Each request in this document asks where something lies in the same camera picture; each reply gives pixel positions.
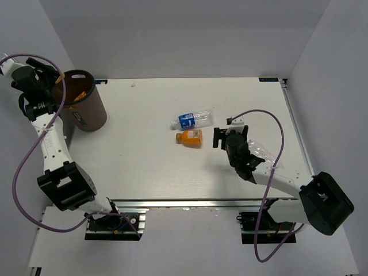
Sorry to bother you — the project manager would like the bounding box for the aluminium rail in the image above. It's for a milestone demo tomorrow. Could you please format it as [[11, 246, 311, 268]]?
[[114, 199, 261, 209], [279, 79, 316, 190]]

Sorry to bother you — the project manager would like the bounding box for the brown cylindrical bin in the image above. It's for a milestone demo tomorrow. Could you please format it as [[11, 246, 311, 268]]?
[[63, 70, 107, 132]]

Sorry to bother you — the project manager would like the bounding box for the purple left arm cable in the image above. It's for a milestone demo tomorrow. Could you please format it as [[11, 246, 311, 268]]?
[[0, 52, 142, 239]]

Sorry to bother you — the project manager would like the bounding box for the small clear yellow-cap bottle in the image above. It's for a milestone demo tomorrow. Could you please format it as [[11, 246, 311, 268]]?
[[55, 74, 65, 84]]

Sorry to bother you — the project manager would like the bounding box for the orange juice bottle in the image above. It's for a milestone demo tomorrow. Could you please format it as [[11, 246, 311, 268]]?
[[175, 129, 203, 148]]

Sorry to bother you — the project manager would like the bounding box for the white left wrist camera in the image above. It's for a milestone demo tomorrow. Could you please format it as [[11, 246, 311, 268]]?
[[1, 58, 24, 78]]

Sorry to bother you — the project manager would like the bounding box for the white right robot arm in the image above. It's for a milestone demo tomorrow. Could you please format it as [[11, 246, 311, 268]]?
[[213, 126, 354, 236]]

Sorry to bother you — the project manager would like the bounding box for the aluminium front rail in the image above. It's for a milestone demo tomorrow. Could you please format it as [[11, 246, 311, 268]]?
[[114, 199, 261, 209]]

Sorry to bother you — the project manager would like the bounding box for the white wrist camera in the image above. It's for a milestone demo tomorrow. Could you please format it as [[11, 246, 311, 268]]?
[[227, 116, 246, 135], [1, 58, 24, 78]]

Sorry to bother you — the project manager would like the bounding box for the blue label clear bottle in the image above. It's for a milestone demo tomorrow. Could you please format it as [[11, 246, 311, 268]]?
[[170, 109, 214, 131]]

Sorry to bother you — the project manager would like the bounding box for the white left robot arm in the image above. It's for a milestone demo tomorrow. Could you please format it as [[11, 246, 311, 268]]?
[[11, 57, 121, 229]]

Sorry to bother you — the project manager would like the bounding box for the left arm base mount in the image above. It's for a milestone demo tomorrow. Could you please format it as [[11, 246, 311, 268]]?
[[85, 209, 146, 241]]

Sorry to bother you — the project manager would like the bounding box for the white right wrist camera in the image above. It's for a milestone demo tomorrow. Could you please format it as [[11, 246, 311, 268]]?
[[227, 116, 246, 135]]

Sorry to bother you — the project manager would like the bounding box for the small sticker near bin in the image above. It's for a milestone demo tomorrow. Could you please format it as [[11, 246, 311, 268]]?
[[95, 79, 108, 85]]

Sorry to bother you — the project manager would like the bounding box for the blue table label sticker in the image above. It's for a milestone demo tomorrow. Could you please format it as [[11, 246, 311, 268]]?
[[259, 77, 279, 82]]

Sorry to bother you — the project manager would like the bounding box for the aluminium right side rail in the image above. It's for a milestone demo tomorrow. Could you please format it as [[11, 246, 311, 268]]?
[[279, 79, 316, 190]]

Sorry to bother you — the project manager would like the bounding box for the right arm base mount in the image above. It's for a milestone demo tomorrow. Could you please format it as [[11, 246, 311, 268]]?
[[237, 209, 297, 244]]

